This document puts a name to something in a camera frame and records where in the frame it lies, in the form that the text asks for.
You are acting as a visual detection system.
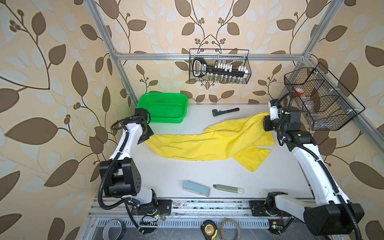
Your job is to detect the back wire basket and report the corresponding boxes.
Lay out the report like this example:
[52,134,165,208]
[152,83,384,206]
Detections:
[189,48,252,85]

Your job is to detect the side wire basket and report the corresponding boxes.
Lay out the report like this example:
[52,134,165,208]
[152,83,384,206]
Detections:
[284,63,366,131]

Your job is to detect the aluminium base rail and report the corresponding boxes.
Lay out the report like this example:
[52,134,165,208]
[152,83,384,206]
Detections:
[88,198,265,219]

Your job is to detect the yellow black tape measure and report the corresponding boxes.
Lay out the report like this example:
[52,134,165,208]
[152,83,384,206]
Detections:
[200,220,218,240]

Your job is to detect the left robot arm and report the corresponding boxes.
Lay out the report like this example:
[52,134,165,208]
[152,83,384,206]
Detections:
[98,108,158,213]

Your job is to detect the black tool in basket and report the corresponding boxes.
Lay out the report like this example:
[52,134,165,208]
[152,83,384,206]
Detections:
[192,57,249,78]

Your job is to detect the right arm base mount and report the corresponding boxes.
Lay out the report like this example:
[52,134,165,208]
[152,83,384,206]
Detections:
[249,200,291,218]

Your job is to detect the pale green utility knife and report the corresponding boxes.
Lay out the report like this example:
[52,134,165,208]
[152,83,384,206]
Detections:
[213,184,245,194]

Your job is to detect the blue grey sharpening block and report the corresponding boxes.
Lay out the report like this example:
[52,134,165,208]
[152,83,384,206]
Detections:
[183,181,211,197]

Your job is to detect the black tape roll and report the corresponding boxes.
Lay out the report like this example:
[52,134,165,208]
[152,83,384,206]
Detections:
[102,219,126,240]

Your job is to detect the green plastic basket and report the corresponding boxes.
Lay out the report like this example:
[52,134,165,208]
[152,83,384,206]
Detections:
[137,93,189,124]

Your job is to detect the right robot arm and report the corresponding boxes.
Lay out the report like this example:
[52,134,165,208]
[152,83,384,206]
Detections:
[263,104,365,240]

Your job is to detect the dark green pipe wrench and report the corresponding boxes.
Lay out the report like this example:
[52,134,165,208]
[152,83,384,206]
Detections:
[212,108,240,117]

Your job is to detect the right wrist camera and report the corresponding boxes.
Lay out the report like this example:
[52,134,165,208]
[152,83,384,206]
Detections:
[268,99,282,121]

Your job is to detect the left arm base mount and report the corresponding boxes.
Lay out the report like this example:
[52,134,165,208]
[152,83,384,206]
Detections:
[133,199,173,216]

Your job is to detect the red capped jar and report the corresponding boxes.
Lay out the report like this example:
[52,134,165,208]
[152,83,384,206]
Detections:
[294,88,305,97]

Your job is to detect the brown ring band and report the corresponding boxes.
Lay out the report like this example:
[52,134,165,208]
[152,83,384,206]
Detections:
[220,219,242,240]

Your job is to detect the yellow trousers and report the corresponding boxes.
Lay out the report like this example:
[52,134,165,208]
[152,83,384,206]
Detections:
[146,112,276,172]

